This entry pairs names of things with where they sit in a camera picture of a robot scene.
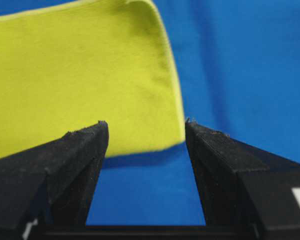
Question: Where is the yellow-green microfiber towel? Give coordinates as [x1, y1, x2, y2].
[0, 0, 185, 158]

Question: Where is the blue table cloth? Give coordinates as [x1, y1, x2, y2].
[0, 0, 300, 225]

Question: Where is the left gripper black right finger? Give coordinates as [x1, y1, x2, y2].
[185, 120, 300, 240]

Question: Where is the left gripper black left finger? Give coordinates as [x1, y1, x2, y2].
[0, 121, 109, 240]

